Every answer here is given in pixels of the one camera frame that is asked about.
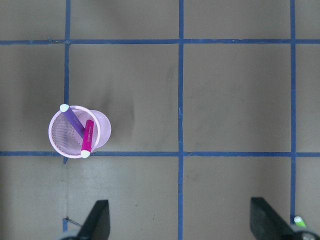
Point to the pink mesh cup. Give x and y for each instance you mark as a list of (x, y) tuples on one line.
[(66, 140)]

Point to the green highlighter pen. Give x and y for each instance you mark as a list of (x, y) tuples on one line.
[(299, 222)]

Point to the pink highlighter pen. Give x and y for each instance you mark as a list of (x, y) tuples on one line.
[(87, 140)]

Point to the purple highlighter pen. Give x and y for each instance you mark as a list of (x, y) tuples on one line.
[(72, 118)]

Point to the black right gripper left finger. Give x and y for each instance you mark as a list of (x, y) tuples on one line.
[(97, 225)]

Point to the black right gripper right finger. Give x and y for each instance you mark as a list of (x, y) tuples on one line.
[(266, 223)]

